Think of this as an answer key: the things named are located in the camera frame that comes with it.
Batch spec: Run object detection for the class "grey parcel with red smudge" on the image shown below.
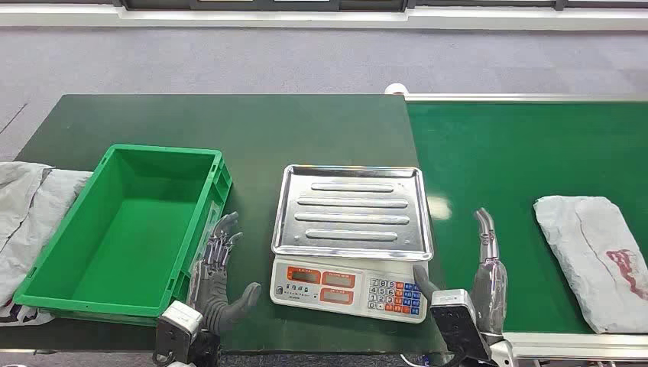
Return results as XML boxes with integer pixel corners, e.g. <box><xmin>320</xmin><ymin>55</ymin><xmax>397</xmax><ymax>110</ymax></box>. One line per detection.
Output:
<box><xmin>533</xmin><ymin>194</ymin><xmax>648</xmax><ymax>336</ymax></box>

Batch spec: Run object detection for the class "dark window frame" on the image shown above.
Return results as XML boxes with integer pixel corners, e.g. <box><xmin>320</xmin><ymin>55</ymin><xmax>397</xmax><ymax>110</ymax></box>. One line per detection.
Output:
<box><xmin>113</xmin><ymin>0</ymin><xmax>648</xmax><ymax>12</ymax></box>

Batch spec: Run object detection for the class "white electronic scale body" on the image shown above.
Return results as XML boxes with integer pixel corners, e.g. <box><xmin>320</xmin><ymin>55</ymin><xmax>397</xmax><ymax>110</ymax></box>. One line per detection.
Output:
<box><xmin>269</xmin><ymin>255</ymin><xmax>430</xmax><ymax>325</ymax></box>

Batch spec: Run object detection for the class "steel weighing tray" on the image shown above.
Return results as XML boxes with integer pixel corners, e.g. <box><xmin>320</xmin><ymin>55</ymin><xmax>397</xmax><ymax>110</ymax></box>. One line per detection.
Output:
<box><xmin>271</xmin><ymin>164</ymin><xmax>435</xmax><ymax>262</ymax></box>

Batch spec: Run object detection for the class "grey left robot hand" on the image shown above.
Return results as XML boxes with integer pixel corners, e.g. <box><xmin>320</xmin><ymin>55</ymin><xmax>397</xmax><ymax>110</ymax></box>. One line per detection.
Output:
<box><xmin>187</xmin><ymin>211</ymin><xmax>263</xmax><ymax>336</ymax></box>

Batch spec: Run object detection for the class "light grey plastic parcel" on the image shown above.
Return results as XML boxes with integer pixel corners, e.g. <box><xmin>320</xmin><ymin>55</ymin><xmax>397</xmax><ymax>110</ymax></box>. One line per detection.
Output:
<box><xmin>0</xmin><ymin>161</ymin><xmax>54</xmax><ymax>255</ymax></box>

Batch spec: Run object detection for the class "green plastic crate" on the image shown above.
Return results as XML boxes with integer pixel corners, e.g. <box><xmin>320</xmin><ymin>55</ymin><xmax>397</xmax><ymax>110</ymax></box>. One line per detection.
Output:
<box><xmin>12</xmin><ymin>144</ymin><xmax>234</xmax><ymax>328</ymax></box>

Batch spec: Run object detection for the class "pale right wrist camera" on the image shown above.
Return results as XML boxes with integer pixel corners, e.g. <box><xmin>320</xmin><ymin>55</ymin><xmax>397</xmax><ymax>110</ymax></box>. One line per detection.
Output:
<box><xmin>430</xmin><ymin>288</ymin><xmax>493</xmax><ymax>362</ymax></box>

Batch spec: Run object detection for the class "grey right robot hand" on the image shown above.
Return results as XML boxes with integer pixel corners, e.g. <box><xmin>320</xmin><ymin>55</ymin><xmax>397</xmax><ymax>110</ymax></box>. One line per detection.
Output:
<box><xmin>412</xmin><ymin>207</ymin><xmax>509</xmax><ymax>341</ymax></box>

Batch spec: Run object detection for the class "green conveyor belt machine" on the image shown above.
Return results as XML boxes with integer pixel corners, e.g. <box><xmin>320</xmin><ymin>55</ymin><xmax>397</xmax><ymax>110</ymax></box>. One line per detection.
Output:
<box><xmin>384</xmin><ymin>82</ymin><xmax>648</xmax><ymax>367</ymax></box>

